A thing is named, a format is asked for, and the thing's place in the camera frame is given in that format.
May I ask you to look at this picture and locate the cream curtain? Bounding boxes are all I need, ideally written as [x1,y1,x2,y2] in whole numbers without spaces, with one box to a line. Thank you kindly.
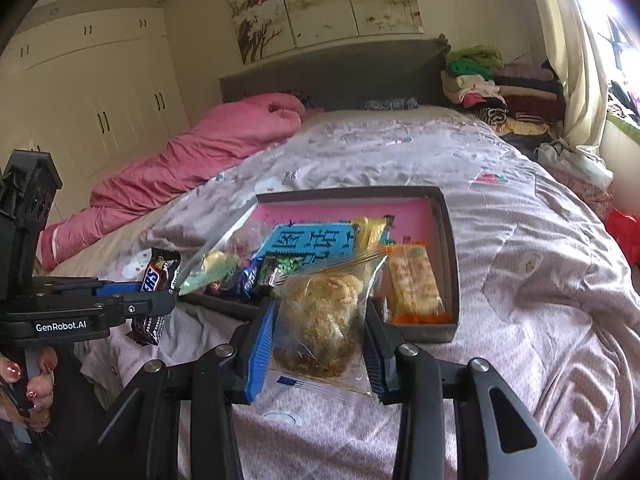
[525,0,608,156]

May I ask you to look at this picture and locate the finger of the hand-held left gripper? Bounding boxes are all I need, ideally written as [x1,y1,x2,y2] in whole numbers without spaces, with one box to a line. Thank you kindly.
[102,290,177,318]
[92,279,153,299]

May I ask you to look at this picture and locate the brown chocolate bar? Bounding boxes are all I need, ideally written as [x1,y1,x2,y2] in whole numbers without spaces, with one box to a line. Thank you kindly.
[126,247,182,347]

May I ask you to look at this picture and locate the red plastic bag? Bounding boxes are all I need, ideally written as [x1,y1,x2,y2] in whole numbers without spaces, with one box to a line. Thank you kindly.
[605,208,640,251]

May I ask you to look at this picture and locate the cream wardrobe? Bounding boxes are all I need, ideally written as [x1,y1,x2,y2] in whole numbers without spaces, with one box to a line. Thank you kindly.
[0,2,191,221]

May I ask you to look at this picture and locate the white plastic bag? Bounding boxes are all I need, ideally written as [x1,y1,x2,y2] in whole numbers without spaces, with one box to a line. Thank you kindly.
[537,140,613,188]

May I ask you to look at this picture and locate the green garment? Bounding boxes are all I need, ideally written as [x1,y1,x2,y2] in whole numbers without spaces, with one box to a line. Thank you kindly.
[445,45,503,76]

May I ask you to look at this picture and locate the grey shallow box tray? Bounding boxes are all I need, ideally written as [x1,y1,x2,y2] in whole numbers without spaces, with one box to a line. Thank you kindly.
[176,186,461,343]

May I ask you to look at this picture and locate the person's left hand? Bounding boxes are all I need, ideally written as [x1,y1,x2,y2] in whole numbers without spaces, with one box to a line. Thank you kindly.
[0,347,59,431]

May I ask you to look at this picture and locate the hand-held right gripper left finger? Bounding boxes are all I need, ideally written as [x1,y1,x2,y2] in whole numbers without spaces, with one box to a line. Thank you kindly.
[97,297,281,480]

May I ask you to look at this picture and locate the grey bed headboard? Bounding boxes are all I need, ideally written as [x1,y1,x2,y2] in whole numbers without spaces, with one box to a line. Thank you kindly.
[219,37,451,111]

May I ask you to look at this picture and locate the dark patterned cloth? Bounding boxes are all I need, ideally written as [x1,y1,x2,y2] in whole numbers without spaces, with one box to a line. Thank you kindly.
[364,97,420,112]

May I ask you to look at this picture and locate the green and black snack packet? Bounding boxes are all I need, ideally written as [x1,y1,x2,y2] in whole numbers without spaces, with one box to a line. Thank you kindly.
[257,252,306,288]

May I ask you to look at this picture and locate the light green snack packet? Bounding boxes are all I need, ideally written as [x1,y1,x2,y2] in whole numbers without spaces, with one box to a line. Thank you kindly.
[177,250,241,296]

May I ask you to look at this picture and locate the pink quilt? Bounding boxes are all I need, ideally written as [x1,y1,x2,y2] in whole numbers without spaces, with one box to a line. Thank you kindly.
[40,92,306,273]

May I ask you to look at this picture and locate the pink floral cloth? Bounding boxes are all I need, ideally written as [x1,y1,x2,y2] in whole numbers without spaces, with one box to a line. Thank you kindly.
[550,165,616,221]

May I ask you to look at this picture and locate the dark blue cookie packet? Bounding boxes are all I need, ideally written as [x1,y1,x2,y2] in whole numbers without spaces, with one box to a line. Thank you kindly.
[235,257,266,301]

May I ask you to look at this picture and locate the yellow snack bar packet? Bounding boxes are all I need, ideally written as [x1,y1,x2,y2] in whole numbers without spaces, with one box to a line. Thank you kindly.
[350,215,396,256]

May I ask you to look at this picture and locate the green windowsill mat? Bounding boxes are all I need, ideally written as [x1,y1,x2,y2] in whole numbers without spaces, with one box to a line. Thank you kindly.
[605,112,640,142]

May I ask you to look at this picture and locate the pale purple floral bedspread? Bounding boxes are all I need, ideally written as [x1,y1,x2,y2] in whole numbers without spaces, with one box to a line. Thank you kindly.
[47,105,640,480]

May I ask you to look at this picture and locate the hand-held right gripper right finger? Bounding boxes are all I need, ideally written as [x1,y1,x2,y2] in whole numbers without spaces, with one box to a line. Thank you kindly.
[362,302,576,480]

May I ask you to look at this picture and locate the pile of folded clothes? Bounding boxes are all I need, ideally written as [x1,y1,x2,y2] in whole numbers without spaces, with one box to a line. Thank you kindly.
[440,45,568,136]

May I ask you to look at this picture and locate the clothes on windowsill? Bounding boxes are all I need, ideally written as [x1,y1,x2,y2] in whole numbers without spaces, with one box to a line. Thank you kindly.
[607,80,640,123]

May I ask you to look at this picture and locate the clear bag of crumbly pastry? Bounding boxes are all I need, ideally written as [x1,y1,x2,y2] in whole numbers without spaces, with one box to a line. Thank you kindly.
[270,247,390,401]

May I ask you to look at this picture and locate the orange cracker packet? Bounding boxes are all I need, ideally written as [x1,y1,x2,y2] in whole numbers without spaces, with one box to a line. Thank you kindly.
[385,242,451,325]

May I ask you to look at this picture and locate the window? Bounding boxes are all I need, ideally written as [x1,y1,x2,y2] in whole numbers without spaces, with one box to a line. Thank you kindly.
[570,0,640,126]

